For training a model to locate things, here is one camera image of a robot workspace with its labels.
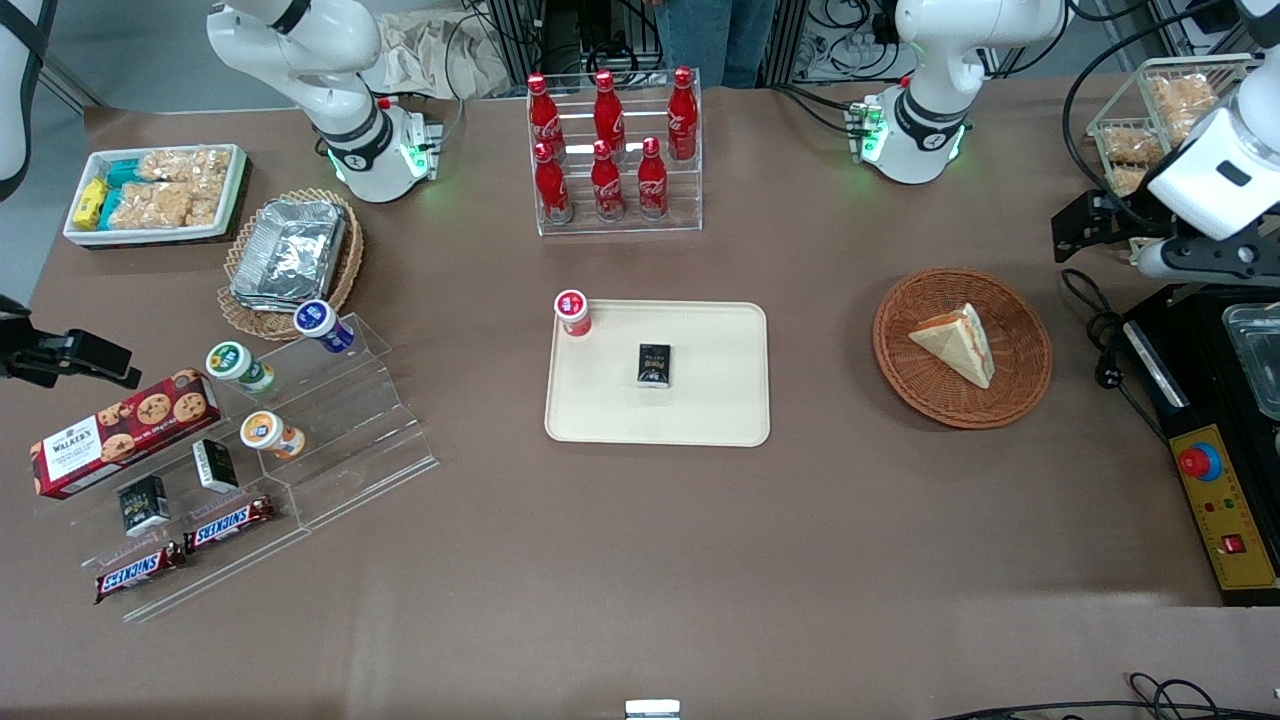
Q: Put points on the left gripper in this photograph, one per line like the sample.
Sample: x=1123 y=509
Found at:
x=1124 y=222

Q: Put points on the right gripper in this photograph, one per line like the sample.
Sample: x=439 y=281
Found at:
x=22 y=352

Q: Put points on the triangular sandwich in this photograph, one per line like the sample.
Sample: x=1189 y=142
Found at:
x=958 y=345

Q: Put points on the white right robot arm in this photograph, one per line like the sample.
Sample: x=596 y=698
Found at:
x=330 y=110

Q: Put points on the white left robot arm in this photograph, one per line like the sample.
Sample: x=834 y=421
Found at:
x=930 y=60

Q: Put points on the tan oval wicker basket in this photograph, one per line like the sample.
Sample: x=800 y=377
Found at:
x=250 y=322

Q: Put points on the brown round wicker basket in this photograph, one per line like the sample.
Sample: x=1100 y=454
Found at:
x=925 y=390

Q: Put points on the beige plastic tray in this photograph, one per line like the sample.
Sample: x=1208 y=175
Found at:
x=715 y=400

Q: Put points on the bagged fried snack pack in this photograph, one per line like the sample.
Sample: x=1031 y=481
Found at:
x=1126 y=180
x=1180 y=100
x=1132 y=145

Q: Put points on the red Walkers cookie box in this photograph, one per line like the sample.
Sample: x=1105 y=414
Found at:
x=120 y=435

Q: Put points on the green lid yogurt cup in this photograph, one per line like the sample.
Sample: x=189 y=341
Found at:
x=235 y=362

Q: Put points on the small black carton box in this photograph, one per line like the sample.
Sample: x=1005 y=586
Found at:
x=216 y=466
x=143 y=505
x=654 y=366

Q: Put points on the teal snack packet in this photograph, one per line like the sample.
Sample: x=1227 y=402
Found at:
x=122 y=172
x=110 y=208

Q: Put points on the yellow snack packet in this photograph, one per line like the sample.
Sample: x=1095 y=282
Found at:
x=90 y=203

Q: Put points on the rice cracker pack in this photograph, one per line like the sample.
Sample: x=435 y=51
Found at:
x=190 y=165
x=160 y=205

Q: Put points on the black appliance box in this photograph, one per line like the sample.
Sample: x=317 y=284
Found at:
x=1200 y=370

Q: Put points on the orange lid yogurt cup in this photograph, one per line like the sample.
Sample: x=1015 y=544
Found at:
x=265 y=432

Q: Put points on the Snickers chocolate bar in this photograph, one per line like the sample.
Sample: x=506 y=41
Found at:
x=228 y=524
x=140 y=572

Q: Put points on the clear plastic container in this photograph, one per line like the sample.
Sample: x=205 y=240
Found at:
x=1258 y=355

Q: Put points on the white plastic snack bin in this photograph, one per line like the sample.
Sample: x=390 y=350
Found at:
x=232 y=190

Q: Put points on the stack of foil trays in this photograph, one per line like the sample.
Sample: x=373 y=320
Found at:
x=290 y=255

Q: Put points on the blue lid yogurt cup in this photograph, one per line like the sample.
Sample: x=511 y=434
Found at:
x=320 y=322

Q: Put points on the red emergency stop button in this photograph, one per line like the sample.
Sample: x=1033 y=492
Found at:
x=1198 y=462

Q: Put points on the clear acrylic stepped display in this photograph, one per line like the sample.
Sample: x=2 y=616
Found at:
x=360 y=440

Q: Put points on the yellow control panel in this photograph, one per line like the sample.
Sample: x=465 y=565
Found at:
x=1235 y=510

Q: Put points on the clear acrylic bottle rack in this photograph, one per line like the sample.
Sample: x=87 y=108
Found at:
x=690 y=215

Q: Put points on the person in blue jeans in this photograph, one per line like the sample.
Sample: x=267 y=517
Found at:
x=715 y=40

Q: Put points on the red cola bottle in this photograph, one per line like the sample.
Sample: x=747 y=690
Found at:
x=652 y=185
x=545 y=115
x=606 y=188
x=552 y=190
x=682 y=120
x=609 y=112

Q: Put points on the beige crumpled cloth bag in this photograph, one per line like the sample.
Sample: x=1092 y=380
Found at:
x=430 y=55

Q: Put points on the red lid yogurt cup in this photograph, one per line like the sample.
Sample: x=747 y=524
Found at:
x=572 y=308

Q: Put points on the small white metal object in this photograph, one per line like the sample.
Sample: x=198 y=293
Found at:
x=652 y=710

